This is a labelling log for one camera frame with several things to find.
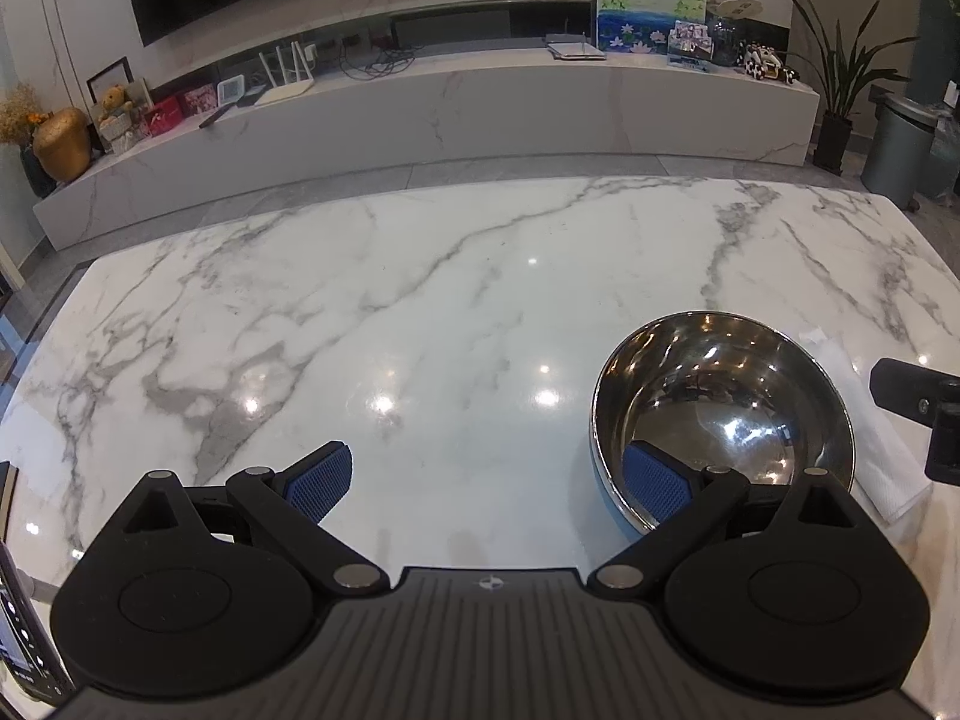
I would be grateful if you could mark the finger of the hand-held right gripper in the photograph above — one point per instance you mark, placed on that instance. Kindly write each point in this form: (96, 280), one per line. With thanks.
(907, 382)

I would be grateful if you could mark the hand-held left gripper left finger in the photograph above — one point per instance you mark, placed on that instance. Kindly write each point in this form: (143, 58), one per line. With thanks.
(319, 484)

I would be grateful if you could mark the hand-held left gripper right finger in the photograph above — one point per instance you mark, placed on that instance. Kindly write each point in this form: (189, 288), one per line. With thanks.
(660, 484)

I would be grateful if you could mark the white paper towel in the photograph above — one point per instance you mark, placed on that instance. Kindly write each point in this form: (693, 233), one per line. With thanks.
(874, 457)

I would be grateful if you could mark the stainless steel bowl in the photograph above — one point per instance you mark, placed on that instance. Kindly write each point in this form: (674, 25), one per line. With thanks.
(720, 390)

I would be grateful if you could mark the grey trash bin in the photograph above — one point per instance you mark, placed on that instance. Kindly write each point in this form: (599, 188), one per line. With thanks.
(896, 146)

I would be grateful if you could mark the black plant pot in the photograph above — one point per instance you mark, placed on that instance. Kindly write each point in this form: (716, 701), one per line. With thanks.
(832, 142)

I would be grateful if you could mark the green potted plant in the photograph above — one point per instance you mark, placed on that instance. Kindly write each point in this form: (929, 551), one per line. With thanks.
(844, 67)

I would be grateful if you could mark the panda toy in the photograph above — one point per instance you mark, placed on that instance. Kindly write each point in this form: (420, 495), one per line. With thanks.
(769, 64)

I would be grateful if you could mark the black remote control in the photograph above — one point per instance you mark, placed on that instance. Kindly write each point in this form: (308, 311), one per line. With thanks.
(216, 117)

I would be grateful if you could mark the dark glass jar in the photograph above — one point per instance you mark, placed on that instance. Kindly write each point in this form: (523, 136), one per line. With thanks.
(726, 41)

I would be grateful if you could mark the white router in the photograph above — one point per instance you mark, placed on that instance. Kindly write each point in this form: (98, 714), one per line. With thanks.
(283, 92)

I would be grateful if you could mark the white marble television console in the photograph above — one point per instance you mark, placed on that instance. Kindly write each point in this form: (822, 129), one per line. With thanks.
(450, 112)

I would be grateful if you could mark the red box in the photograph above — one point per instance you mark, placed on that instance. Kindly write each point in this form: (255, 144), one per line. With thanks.
(163, 118)

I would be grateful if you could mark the small photo card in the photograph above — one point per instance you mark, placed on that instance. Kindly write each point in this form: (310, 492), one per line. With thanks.
(690, 45)

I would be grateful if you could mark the pink box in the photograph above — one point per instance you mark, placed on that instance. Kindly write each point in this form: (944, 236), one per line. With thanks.
(199, 100)

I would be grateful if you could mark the white desk clock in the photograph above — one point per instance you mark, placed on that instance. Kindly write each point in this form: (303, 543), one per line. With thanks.
(231, 88)

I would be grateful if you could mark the dark blue vase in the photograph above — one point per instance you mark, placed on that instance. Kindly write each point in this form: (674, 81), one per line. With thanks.
(34, 172)

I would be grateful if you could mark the gold vase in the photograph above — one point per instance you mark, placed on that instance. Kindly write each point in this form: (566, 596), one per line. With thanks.
(64, 146)

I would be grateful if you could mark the brown teddy bear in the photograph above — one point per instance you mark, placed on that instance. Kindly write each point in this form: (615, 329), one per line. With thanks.
(116, 105)

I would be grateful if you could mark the dark power socket panel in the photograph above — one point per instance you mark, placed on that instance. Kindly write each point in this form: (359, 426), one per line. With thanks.
(366, 40)

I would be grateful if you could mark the lotus pond painting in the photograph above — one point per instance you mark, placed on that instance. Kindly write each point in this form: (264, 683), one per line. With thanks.
(645, 15)

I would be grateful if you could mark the dried flower bouquet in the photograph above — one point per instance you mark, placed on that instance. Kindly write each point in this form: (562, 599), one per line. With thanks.
(19, 109)

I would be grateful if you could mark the black picture frame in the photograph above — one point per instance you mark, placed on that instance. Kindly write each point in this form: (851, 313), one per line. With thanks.
(112, 79)

